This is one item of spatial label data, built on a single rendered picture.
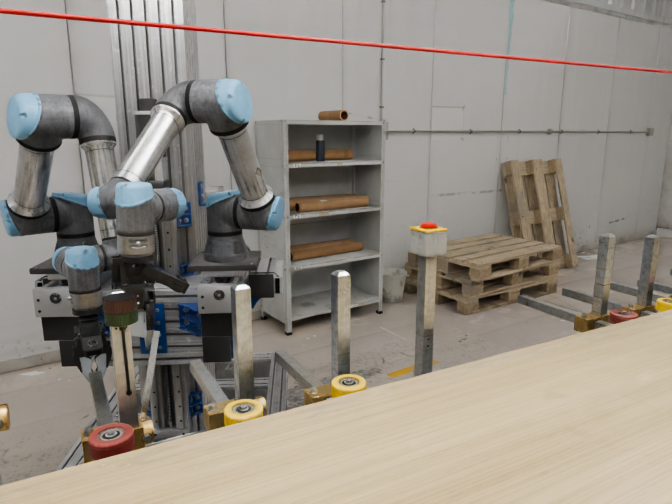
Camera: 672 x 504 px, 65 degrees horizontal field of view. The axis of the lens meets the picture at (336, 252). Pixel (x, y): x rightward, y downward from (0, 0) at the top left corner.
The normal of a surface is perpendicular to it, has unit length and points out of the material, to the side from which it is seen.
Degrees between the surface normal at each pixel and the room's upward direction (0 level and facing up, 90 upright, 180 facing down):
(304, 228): 90
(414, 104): 90
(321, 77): 90
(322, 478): 0
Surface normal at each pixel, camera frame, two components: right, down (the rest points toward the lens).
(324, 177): 0.56, 0.18
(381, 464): 0.00, -0.98
